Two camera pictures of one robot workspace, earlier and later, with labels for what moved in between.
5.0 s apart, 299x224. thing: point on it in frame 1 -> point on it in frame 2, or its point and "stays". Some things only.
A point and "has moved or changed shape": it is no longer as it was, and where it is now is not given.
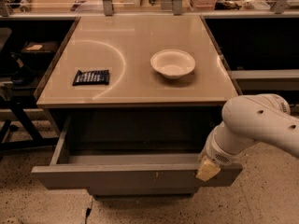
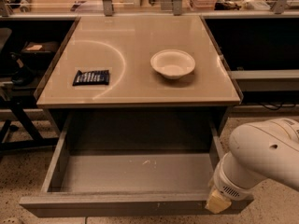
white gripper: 217,153 -> 230,184
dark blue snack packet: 92,77 stays
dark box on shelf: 39,50 stays
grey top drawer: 133,154 has moved or changed shape
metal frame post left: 107,1 stays
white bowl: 172,63 stays
